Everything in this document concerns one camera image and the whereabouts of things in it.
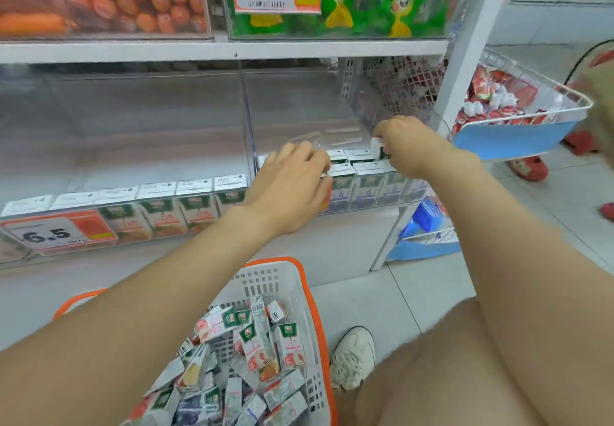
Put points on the person's left hand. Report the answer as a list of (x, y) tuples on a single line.
[(288, 195)]

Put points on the person's right hand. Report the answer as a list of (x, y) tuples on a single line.
[(412, 147)]

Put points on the carton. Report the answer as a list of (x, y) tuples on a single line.
[(378, 148)]

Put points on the pile of small juice cartons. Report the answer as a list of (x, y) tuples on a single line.
[(259, 358)]

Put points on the person's left forearm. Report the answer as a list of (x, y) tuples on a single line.
[(120, 334)]

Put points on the person's right forearm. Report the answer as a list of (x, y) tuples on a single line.
[(527, 272)]

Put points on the clear plastic shelf bin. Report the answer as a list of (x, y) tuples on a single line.
[(96, 36), (297, 104), (144, 128), (455, 8)]

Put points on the person's right white shoe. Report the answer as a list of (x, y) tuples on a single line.
[(352, 358)]

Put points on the person's leg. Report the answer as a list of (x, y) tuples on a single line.
[(431, 382), (603, 104)]

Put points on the person's right leg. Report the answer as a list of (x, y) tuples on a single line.
[(431, 382)]

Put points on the blue plastic packet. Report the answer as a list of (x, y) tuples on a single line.
[(427, 215)]

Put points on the heap of red white packets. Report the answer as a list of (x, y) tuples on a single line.
[(499, 99)]

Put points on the red extinguisher stand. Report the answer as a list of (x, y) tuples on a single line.
[(580, 144)]

